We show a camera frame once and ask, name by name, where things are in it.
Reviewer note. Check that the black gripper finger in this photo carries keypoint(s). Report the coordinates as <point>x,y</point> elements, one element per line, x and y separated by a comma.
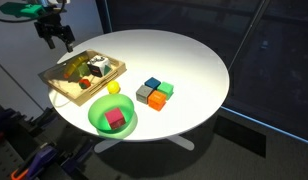
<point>50,42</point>
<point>69,41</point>

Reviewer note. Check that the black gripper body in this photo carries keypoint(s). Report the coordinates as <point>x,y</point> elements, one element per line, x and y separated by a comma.
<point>52,28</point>

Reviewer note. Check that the yellow banana plush toy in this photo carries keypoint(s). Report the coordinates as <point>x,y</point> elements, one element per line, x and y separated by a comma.
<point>74,65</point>

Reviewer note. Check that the lime green block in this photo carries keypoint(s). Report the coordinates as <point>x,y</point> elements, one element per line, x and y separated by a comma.
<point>84,70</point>

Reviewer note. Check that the small red toy fruit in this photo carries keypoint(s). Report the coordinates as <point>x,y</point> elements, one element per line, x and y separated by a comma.
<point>84,83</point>

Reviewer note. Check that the grey block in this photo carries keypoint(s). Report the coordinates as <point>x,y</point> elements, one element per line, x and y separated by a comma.
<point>143,94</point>

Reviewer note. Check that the blue block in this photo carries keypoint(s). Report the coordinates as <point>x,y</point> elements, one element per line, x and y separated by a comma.
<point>152,83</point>

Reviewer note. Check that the orange block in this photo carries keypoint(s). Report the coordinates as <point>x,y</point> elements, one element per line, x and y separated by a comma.
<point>156,100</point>

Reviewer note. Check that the black white patterned cube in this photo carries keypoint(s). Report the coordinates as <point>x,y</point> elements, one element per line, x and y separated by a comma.
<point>99,66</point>

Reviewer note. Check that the wooden tray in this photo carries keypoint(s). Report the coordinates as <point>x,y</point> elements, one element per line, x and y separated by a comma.
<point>70,90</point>

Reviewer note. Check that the yellow ball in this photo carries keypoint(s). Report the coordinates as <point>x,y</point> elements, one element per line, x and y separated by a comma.
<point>113,87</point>

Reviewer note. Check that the black clamp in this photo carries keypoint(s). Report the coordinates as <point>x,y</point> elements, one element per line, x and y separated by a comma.
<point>42,120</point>

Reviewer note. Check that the translucent green bowl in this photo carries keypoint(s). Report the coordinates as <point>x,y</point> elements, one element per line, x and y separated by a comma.
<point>95,115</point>

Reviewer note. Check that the magenta cube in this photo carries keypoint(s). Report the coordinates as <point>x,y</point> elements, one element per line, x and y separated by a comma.
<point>114,118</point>

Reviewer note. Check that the purple clamp orange tip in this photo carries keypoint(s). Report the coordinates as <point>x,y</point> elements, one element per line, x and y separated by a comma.
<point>37,160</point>

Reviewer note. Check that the black perforated mounting board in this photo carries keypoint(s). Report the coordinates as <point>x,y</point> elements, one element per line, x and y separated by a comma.
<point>4,160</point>

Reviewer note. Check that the white table base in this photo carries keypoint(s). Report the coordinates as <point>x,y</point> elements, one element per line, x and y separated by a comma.
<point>184,142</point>

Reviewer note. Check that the black floor hatch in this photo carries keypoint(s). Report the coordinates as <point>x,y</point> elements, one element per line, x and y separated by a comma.
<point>240,135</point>

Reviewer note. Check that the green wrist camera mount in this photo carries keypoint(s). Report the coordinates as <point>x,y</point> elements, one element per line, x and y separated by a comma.
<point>24,10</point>

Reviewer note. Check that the metal window frame post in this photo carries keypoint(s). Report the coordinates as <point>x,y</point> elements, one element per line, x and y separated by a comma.
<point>250,30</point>

